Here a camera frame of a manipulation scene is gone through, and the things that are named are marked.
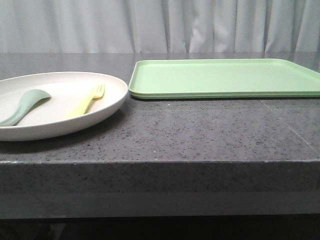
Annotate white curtain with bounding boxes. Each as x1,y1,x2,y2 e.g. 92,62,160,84
0,0,320,53

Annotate sage green spoon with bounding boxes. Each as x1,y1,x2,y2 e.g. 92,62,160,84
0,89,51,127

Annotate light green tray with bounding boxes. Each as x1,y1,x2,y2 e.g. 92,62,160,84
128,58,320,100

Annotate beige round plate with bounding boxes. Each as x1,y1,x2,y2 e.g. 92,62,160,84
0,71,128,142

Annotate yellow plastic fork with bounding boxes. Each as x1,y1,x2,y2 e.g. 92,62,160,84
65,84,105,119

